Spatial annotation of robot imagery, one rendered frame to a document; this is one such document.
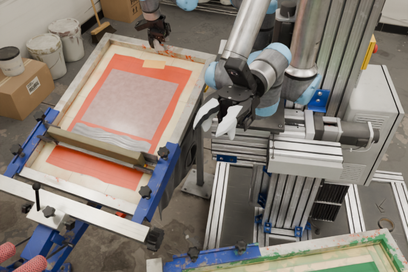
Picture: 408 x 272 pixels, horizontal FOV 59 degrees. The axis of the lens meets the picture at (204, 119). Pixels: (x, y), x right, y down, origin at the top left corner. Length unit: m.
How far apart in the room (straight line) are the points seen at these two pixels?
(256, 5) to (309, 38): 0.20
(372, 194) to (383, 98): 1.11
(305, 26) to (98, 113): 0.94
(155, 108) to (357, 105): 0.83
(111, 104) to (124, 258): 1.16
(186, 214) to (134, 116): 1.18
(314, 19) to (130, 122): 0.85
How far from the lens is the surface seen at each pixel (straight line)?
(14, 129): 3.52
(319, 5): 1.10
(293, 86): 1.22
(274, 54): 0.92
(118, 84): 1.70
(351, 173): 1.84
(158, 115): 1.54
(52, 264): 1.50
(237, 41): 1.02
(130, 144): 1.49
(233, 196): 2.42
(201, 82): 1.57
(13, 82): 3.53
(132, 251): 2.49
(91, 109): 1.66
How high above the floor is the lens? 2.17
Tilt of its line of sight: 43 degrees down
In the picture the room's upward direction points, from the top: straight up
